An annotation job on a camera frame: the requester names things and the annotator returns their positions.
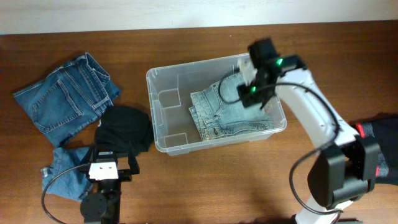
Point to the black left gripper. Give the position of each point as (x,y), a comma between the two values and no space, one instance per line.
(132,168)

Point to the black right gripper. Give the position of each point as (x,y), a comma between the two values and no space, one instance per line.
(245,101)

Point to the light blue jeans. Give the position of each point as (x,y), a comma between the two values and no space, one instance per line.
(216,119)

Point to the black red garment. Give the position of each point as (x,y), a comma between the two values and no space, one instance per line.
(384,131)

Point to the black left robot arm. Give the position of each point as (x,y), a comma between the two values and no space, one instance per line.
(103,206)

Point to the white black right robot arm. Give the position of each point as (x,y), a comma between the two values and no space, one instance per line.
(346,166)

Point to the medium blue denim garment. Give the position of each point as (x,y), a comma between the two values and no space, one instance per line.
(72,185)

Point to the clear plastic storage bin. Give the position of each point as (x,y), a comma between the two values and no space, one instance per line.
(169,90)

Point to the dark blue folded jeans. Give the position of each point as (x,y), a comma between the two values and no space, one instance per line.
(71,97)

